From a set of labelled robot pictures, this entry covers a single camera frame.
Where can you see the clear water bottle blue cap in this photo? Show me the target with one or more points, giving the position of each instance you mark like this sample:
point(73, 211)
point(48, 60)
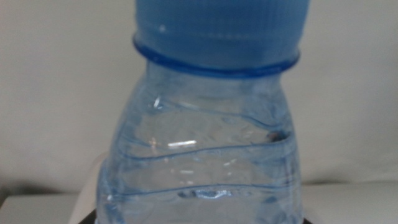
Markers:
point(205, 140)

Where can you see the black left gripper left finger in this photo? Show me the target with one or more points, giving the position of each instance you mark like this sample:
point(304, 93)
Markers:
point(91, 219)

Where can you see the white perforated plastic basket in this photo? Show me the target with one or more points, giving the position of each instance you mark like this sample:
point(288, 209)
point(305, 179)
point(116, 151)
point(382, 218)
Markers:
point(90, 186)

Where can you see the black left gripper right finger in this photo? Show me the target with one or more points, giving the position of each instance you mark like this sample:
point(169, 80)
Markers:
point(305, 222)

